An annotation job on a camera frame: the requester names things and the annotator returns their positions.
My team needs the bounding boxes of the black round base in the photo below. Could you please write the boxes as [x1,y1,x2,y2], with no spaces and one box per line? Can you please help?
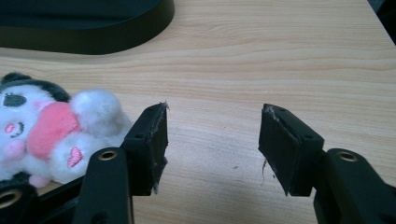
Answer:
[0,0,176,56]

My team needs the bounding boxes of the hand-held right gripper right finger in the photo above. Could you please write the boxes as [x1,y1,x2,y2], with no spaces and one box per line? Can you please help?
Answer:
[258,103,396,224]

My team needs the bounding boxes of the white panda plush toy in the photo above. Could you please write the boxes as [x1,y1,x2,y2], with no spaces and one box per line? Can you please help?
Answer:
[0,72,134,189]

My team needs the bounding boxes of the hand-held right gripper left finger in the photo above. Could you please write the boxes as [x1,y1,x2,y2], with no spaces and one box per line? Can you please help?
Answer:
[72,101,170,224]

